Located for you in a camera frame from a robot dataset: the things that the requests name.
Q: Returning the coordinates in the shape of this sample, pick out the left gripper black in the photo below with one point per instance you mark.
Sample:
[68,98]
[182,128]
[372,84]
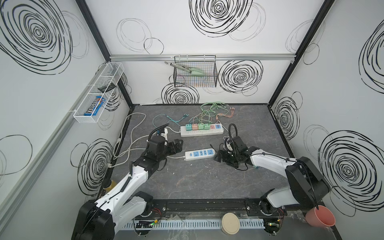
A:
[178,147]

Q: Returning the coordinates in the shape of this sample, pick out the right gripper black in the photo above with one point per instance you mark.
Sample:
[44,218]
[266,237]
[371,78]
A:
[224,158]

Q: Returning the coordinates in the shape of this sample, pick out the white multicolour power strip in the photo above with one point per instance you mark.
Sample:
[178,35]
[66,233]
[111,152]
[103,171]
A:
[216,129]

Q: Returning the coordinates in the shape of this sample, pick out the white blue power strip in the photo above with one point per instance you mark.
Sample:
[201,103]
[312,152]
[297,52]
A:
[200,154]

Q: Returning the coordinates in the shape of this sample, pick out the teal charger plug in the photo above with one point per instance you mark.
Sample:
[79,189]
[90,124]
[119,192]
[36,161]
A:
[189,127]

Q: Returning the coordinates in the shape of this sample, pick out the small green charger plug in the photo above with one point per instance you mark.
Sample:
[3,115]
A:
[207,126]

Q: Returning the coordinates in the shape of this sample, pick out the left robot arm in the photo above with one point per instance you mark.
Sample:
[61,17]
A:
[103,218]

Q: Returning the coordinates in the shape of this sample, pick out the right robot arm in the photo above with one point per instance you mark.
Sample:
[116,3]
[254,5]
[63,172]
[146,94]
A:
[306,188]

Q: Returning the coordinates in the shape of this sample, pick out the yellow liquid bottle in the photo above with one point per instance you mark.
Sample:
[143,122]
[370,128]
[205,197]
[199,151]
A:
[108,185]

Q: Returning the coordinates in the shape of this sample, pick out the beige round lid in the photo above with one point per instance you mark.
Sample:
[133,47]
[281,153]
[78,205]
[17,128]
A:
[230,224]

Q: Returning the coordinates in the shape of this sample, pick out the blue candy packet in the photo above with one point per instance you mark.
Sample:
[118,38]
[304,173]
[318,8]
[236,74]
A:
[95,106]

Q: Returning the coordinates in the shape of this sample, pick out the black remote control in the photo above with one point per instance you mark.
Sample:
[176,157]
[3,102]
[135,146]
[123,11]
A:
[107,88]

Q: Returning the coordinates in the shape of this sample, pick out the green kitchen tongs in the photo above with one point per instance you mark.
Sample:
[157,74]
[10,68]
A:
[192,71]

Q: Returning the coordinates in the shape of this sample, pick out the pink plastic cup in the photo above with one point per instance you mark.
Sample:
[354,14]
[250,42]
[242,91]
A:
[320,217]

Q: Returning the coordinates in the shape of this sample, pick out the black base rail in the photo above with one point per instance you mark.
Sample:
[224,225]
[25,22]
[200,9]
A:
[252,207]

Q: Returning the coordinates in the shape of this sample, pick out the white slotted cable duct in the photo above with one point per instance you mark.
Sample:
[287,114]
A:
[215,224]

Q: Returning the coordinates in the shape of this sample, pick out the white wire wall shelf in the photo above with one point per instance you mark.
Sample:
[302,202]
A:
[107,73]

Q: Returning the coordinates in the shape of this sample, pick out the black wire wall basket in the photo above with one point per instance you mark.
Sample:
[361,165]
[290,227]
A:
[206,63]

